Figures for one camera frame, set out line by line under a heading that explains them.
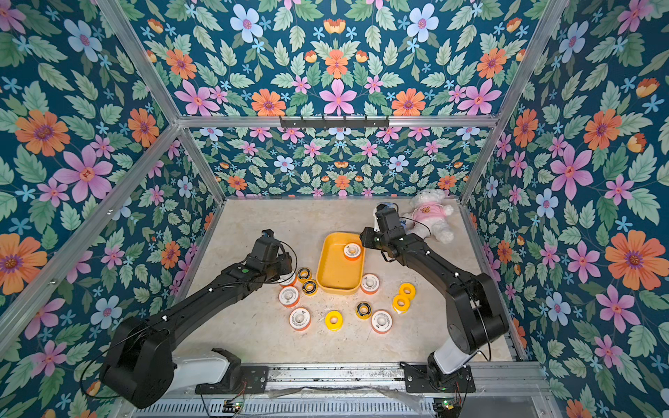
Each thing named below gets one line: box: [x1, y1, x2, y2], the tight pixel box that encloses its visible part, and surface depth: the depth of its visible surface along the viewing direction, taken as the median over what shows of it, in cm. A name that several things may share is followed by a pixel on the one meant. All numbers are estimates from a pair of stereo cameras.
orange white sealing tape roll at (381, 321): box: [371, 309, 393, 335], surface depth 85 cm
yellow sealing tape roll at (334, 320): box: [324, 310, 345, 332], surface depth 85 cm
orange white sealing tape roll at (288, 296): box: [278, 285, 300, 308], surface depth 90 cm
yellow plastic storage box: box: [315, 231, 366, 296], surface depth 97 cm
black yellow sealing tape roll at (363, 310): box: [355, 301, 373, 321], surface depth 88 cm
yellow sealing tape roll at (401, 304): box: [391, 294, 411, 315], surface depth 88 cm
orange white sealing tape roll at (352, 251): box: [343, 242, 362, 262], surface depth 101 cm
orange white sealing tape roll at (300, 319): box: [288, 306, 312, 332], surface depth 85 cm
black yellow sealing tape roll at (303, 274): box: [296, 266, 312, 284], surface depth 95 cm
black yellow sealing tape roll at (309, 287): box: [302, 279, 318, 297], surface depth 93 cm
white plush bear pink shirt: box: [400, 188, 454, 245], surface depth 106 cm
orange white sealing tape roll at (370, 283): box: [360, 272, 381, 296], surface depth 92 cm
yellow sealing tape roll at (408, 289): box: [398, 282, 418, 301], surface depth 92 cm
